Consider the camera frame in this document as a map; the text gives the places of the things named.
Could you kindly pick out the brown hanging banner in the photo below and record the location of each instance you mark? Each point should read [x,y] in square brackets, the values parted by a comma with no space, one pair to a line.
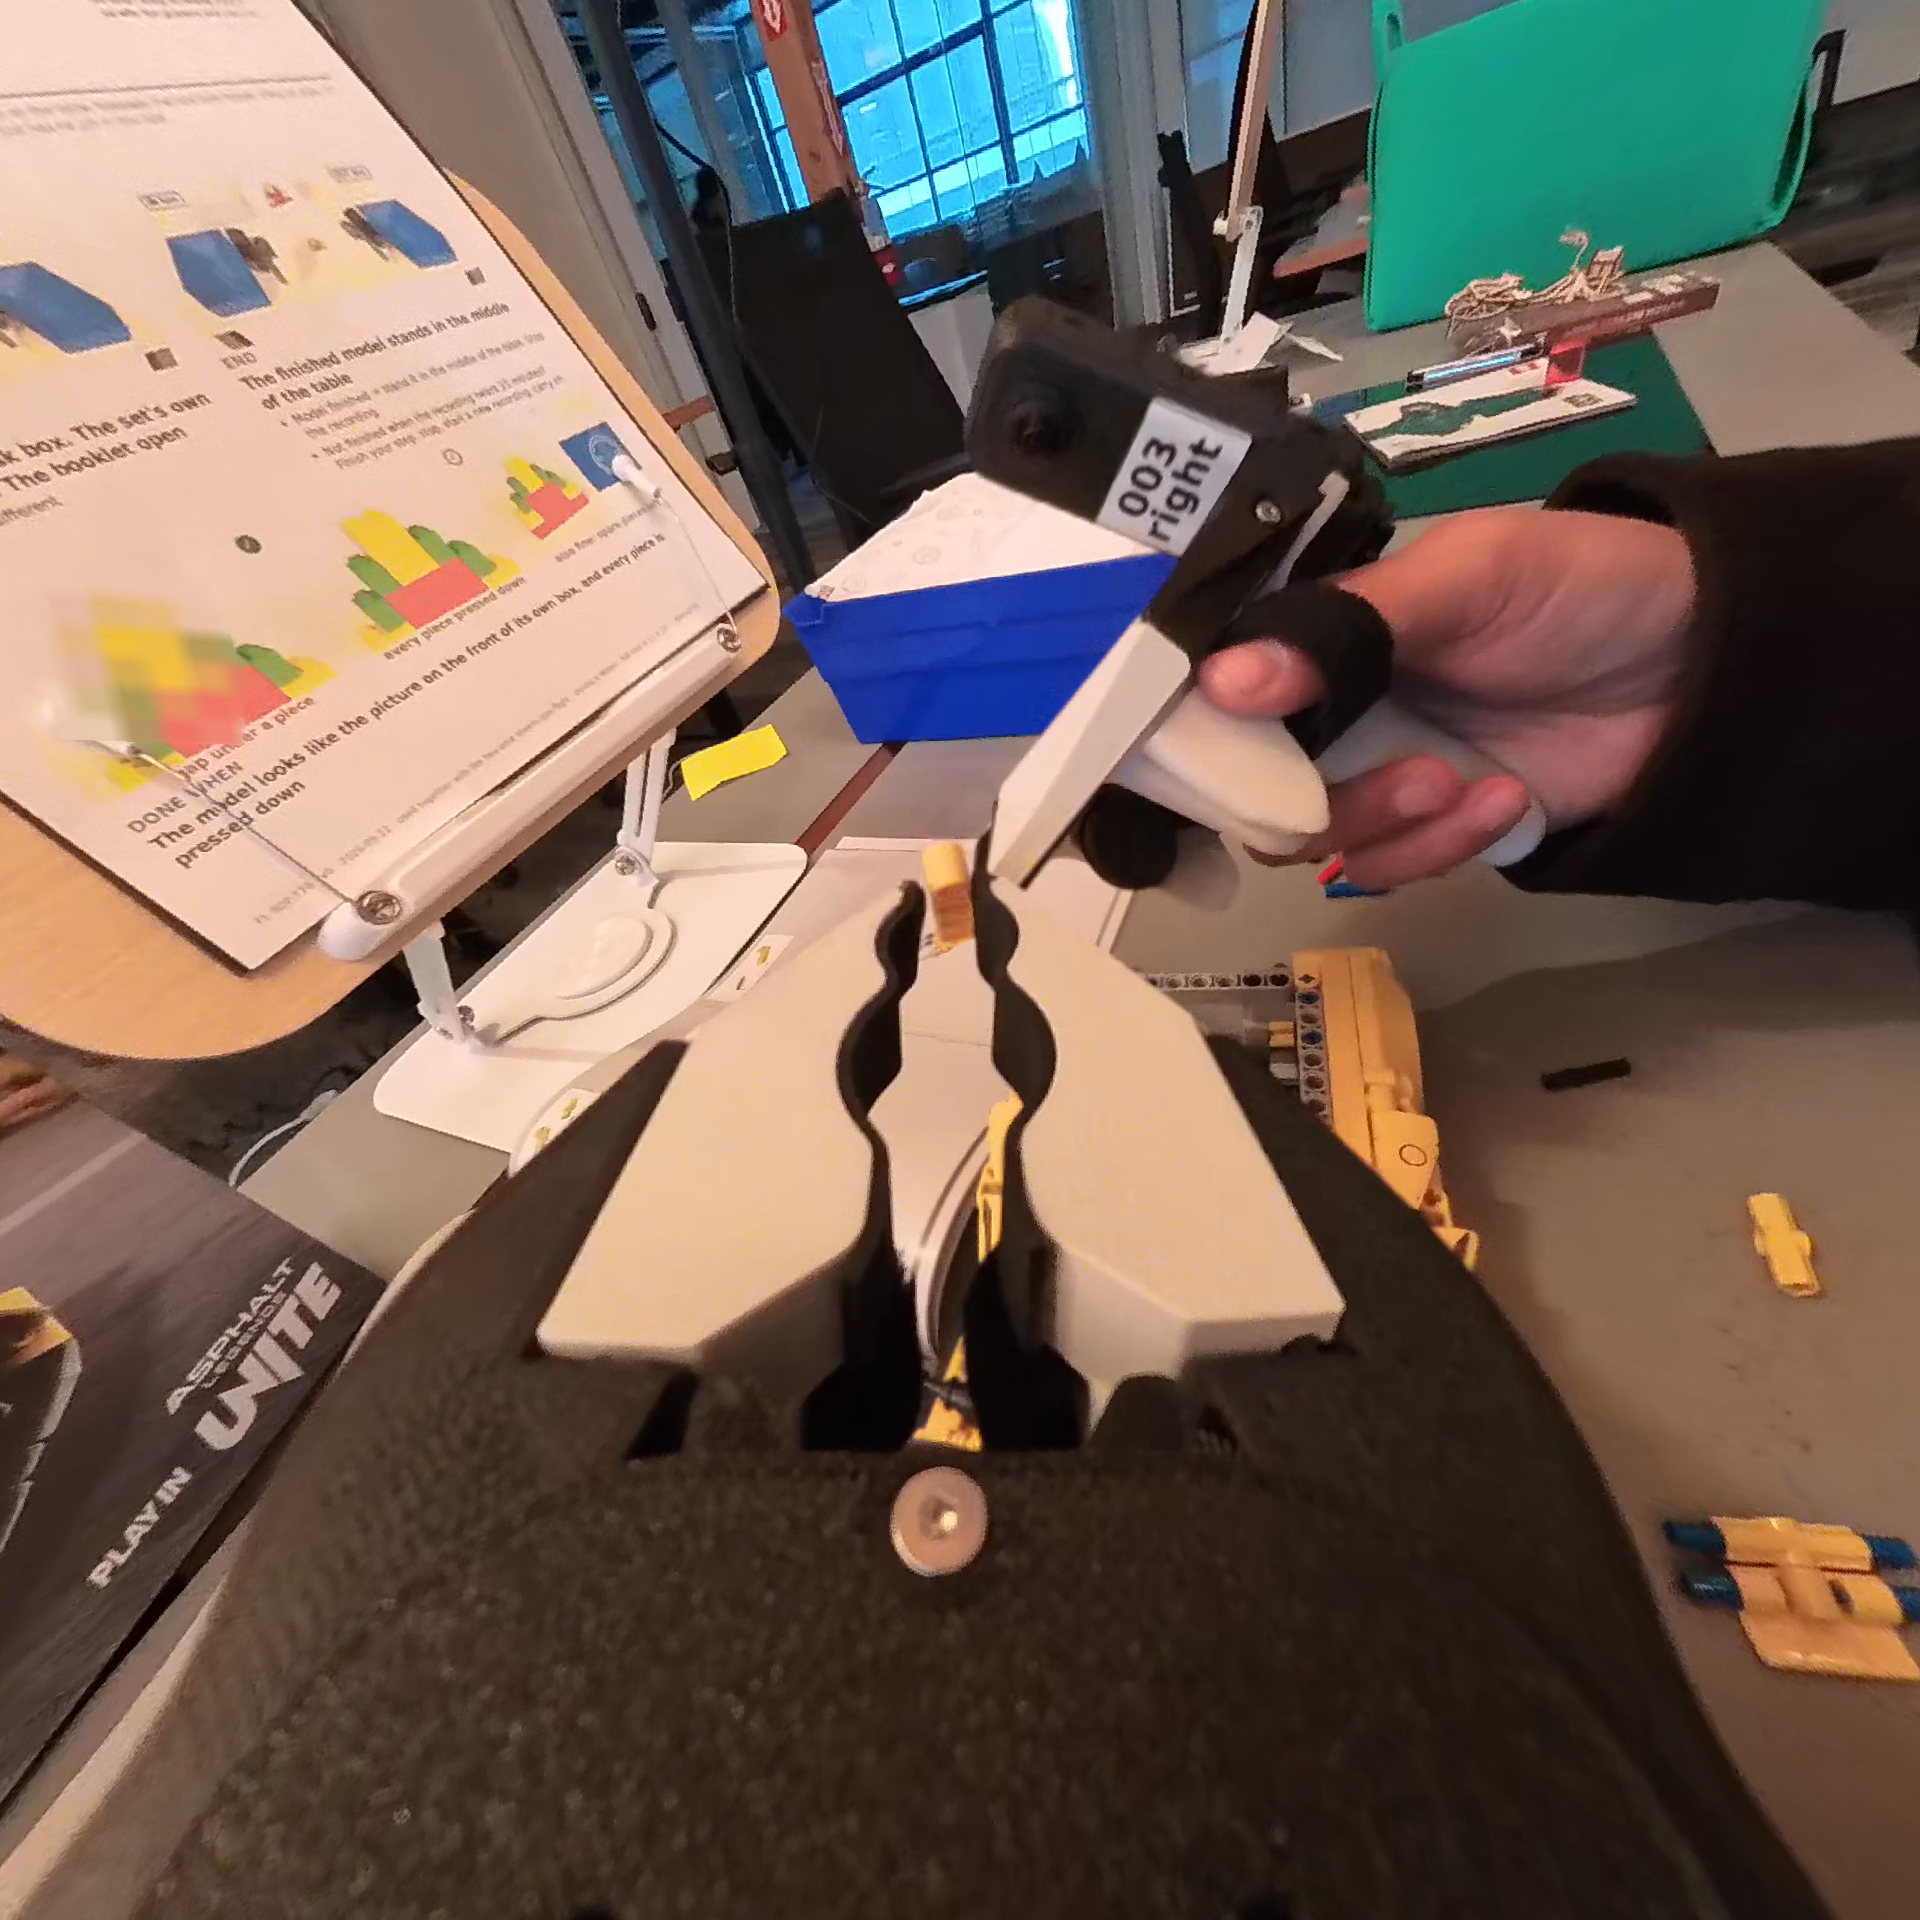
[810,104]

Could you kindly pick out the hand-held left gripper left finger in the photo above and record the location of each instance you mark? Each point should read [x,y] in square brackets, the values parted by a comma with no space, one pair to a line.
[704,1201]

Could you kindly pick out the white crumpled papers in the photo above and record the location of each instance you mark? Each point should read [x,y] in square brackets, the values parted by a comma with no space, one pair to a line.
[975,540]

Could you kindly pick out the white green printed card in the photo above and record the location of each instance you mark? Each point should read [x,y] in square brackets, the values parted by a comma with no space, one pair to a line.
[1485,422]

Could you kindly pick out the yellow connector brick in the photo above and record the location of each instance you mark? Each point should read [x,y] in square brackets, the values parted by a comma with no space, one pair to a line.
[1784,1245]
[946,889]

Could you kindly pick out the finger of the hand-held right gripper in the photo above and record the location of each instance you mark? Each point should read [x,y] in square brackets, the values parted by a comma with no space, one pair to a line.
[1080,751]

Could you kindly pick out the grey desk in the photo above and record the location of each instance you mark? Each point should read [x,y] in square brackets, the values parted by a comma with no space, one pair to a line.
[1575,1351]

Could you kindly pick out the printed instruction sheet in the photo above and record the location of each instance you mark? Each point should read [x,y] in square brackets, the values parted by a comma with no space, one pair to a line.
[300,451]

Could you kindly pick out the yellow panel brick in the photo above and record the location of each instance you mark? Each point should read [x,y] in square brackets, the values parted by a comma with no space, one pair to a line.
[1815,1604]

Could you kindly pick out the wooden articulated stand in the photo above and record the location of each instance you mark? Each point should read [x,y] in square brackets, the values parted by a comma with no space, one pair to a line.
[1256,181]

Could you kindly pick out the person's right hand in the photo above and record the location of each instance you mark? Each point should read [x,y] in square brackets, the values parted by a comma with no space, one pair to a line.
[1545,644]

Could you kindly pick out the blue storage bin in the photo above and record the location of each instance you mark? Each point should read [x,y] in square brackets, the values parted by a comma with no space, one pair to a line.
[975,660]

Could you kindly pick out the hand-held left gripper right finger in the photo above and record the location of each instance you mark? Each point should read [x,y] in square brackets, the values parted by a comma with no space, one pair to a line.
[1185,1201]

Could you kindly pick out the black upright panel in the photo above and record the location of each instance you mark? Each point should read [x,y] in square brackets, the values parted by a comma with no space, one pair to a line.
[841,361]

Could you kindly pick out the black axle rod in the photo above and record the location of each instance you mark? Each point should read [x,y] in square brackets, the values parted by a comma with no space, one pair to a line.
[1587,1074]

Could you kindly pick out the yellow toy brick car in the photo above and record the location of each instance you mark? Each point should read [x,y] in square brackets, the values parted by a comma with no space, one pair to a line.
[1365,1051]

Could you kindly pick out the black toy set box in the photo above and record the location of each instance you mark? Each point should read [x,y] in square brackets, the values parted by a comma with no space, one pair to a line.
[151,1351]

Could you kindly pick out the instruction booklet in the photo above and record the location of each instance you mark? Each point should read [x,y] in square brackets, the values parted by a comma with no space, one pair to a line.
[870,901]

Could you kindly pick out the yellow paper strip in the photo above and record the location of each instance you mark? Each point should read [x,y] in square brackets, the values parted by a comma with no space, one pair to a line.
[732,762]

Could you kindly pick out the small wooden model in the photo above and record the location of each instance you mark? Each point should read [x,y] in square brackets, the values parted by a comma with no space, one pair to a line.
[1530,293]

